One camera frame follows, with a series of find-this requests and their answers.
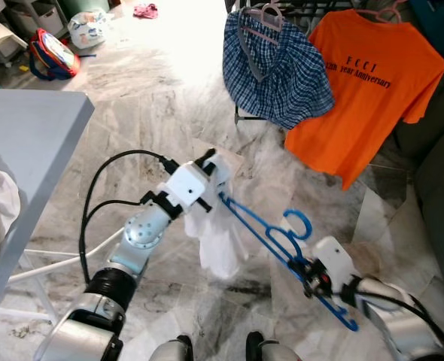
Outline small white undershirt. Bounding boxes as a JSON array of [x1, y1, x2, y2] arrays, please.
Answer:
[[182, 153, 250, 281]]

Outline blue plastic hanger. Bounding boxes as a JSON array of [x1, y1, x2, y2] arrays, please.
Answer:
[[217, 191, 360, 334]]

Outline pink plastic hanger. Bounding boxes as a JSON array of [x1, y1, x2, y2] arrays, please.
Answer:
[[353, 0, 404, 24], [240, 2, 285, 47]]

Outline silver right robot leg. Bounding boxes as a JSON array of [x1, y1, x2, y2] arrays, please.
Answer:
[[244, 330, 299, 361]]

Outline silver robot leg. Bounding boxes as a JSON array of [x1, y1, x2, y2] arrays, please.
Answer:
[[147, 334, 195, 361], [244, 330, 299, 361]]

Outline blue plaid shorts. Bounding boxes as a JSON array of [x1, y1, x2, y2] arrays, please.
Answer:
[[221, 18, 336, 131]]

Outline silver left robot leg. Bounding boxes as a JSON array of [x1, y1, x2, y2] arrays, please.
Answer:
[[147, 334, 195, 361]]

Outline crumpled dark pink cloth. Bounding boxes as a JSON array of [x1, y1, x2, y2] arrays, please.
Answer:
[[132, 3, 160, 20]]

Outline orange printed t-shirt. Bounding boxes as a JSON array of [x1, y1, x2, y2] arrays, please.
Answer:
[[283, 8, 444, 191]]

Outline light blue folding table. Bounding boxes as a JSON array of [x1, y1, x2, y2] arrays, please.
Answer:
[[0, 89, 126, 332]]

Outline white printed plastic bag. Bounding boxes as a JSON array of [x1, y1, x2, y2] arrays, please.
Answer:
[[67, 8, 109, 50]]

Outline red and blue backpack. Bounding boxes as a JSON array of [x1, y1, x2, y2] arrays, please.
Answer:
[[27, 28, 82, 82]]

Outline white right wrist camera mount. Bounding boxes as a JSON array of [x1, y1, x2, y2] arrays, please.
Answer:
[[312, 235, 357, 291]]

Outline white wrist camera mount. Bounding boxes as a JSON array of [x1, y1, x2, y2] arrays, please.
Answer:
[[163, 159, 210, 214], [312, 235, 357, 291]]

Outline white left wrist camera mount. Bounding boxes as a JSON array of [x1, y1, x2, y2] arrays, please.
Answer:
[[163, 159, 210, 214]]

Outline short black left arm cable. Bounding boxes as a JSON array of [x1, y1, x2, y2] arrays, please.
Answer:
[[83, 197, 149, 249]]

